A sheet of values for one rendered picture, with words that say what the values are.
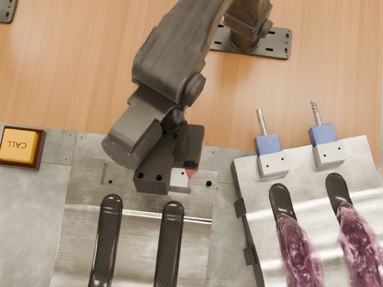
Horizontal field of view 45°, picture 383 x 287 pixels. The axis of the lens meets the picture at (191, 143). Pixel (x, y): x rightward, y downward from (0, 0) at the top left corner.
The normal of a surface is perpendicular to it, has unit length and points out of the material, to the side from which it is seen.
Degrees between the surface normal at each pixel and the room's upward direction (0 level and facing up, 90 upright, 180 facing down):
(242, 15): 92
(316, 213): 22
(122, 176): 0
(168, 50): 15
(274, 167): 0
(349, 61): 0
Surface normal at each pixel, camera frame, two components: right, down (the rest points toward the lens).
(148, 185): -0.17, 0.80
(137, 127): 0.16, -0.46
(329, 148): 0.02, -0.25
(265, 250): -0.07, -0.65
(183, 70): -0.11, -0.04
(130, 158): -0.51, 0.72
